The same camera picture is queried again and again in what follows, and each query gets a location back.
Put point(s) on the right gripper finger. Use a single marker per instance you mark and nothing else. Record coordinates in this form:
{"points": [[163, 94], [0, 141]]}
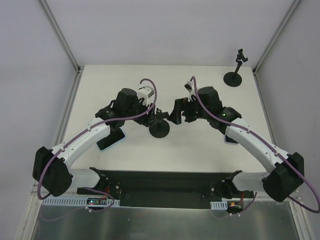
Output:
{"points": [[179, 105], [175, 117]]}

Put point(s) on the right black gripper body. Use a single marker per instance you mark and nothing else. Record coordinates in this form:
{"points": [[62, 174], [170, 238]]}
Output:
{"points": [[185, 111]]}

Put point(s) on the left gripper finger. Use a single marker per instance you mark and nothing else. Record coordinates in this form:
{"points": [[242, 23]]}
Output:
{"points": [[160, 115], [147, 120]]}

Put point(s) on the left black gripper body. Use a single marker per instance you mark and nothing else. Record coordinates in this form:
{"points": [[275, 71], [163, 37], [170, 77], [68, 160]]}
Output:
{"points": [[152, 114]]}

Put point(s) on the black phone stand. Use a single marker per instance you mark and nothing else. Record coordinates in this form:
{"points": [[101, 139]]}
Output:
{"points": [[160, 129]]}

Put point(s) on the phone with light blue case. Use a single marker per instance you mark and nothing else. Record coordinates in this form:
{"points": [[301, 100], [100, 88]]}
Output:
{"points": [[114, 137]]}

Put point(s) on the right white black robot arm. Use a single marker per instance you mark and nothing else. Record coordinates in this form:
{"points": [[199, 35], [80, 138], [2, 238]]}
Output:
{"points": [[281, 176]]}

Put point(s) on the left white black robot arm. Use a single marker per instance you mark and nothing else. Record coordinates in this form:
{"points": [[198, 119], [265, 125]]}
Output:
{"points": [[52, 166]]}

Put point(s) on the phone with lilac case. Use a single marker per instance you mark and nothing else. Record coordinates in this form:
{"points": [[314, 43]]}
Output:
{"points": [[229, 140]]}

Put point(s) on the black phone stand far corner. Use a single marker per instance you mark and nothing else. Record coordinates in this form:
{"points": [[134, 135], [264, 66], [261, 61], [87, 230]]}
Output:
{"points": [[233, 78]]}

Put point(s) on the aluminium profile right front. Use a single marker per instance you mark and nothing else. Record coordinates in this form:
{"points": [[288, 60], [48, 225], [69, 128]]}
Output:
{"points": [[295, 195]]}

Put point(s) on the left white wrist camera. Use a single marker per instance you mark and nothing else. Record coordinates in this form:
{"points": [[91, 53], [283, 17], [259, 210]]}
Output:
{"points": [[145, 93]]}

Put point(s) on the right aluminium frame rail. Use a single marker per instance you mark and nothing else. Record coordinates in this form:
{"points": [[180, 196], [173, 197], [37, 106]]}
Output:
{"points": [[265, 109]]}

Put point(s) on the aluminium frame rail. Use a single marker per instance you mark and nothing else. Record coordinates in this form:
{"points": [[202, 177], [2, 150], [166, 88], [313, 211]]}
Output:
{"points": [[61, 131], [265, 109]]}

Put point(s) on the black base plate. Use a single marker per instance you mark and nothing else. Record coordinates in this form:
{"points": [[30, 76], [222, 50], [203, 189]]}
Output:
{"points": [[159, 189]]}

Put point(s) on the left aluminium frame rail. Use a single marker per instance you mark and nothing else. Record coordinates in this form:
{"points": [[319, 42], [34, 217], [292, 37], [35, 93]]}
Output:
{"points": [[61, 131]]}

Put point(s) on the right white cable duct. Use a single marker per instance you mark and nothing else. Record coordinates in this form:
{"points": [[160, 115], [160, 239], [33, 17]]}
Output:
{"points": [[219, 205]]}

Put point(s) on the white cable duct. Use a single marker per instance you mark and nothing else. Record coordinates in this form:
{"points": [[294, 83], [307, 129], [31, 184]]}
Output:
{"points": [[219, 205], [68, 201]]}

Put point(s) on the left white cable duct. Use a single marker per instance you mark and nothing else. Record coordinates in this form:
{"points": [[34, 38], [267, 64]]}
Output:
{"points": [[68, 201]]}

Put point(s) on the left aluminium frame post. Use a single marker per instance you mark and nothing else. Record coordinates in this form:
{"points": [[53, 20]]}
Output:
{"points": [[59, 34]]}

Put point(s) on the aluminium frame post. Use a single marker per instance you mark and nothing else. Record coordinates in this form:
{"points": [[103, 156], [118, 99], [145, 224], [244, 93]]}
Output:
{"points": [[59, 34], [277, 34]]}

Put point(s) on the right aluminium frame post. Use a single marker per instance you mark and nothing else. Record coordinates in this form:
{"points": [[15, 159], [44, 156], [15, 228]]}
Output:
{"points": [[277, 34]]}

